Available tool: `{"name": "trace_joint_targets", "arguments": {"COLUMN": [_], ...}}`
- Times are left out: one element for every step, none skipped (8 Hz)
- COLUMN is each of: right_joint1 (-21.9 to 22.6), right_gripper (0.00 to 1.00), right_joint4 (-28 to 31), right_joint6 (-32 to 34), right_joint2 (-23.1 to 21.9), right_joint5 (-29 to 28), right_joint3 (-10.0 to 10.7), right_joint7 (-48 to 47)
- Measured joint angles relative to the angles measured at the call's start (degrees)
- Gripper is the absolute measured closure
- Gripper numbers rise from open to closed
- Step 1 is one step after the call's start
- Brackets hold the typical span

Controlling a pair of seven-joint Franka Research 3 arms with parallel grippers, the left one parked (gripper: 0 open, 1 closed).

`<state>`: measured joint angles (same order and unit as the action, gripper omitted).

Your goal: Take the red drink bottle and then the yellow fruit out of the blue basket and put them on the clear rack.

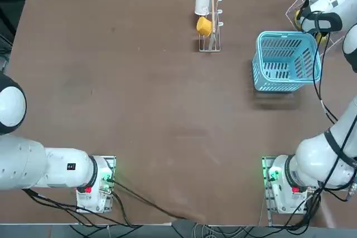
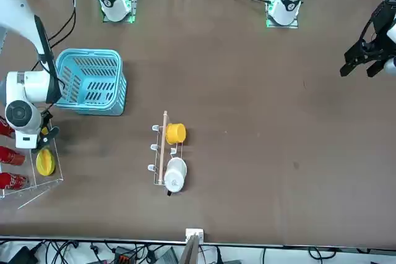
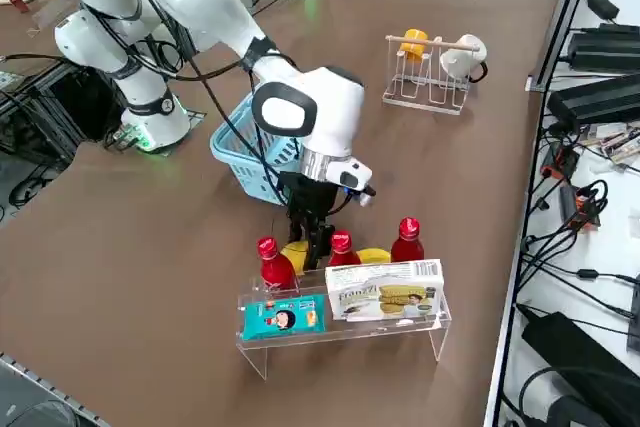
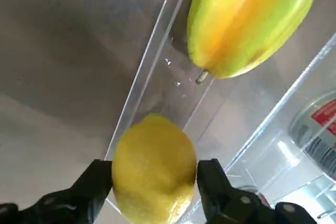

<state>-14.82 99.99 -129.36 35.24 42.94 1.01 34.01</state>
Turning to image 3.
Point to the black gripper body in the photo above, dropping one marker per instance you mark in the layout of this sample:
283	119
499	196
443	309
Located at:
310	197

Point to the yellow lemon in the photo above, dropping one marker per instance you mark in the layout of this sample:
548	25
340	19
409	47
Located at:
295	258

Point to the red drink bottle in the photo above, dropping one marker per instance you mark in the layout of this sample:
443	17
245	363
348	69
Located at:
274	272
407	242
345	249

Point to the yellow green star fruit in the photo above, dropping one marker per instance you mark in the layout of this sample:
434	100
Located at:
374	255

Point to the blue plastic basket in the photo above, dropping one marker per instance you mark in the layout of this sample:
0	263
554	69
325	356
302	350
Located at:
216	145

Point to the clear acrylic rack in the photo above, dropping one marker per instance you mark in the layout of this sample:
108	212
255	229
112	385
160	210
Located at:
380	327

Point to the white biscuit box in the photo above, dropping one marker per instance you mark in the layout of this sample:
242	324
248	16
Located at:
385	292

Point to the teal snack packet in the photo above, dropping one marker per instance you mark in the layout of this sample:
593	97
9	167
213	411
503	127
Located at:
282	319

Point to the yellow cup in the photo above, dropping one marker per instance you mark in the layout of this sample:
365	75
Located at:
411	53

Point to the white mug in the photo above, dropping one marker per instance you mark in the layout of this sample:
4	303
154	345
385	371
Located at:
462	64

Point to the orange black connector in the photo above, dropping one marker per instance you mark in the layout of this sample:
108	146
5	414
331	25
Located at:
575	207
562	162

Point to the large black power brick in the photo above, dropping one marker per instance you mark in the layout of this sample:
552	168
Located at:
575	347

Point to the long black power brick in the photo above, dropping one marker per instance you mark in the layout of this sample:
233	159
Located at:
595	99

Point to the printed paper strips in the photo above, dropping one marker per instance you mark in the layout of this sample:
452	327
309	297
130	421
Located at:
617	142

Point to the small black power adapter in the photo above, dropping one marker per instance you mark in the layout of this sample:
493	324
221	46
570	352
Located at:
602	7

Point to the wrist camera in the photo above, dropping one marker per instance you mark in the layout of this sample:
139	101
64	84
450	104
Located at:
366	199

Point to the aluminium frame post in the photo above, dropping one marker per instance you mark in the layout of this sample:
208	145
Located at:
565	12

